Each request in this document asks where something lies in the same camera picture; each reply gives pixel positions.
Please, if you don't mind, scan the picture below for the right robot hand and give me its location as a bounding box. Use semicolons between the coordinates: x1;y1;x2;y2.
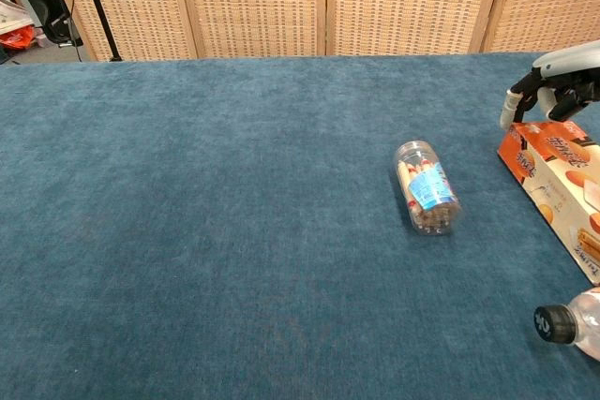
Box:
499;39;600;129

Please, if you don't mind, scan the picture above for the orange snack box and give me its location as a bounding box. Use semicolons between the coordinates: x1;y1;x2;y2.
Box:
496;119;600;287

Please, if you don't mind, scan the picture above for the clear plastic snack jar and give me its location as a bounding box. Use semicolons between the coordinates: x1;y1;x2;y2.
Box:
392;140;463;237

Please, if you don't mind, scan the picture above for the clear bottle with black cap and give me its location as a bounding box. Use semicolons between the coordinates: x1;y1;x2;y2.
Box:
533;286;600;363

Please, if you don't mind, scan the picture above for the blue table cloth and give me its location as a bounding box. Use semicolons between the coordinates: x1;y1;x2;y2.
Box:
0;50;600;400

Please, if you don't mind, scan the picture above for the orange plastic bag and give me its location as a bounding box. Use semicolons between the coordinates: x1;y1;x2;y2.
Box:
0;25;37;50

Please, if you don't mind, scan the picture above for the white paper stack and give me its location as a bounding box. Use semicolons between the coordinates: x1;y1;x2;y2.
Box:
0;0;34;36

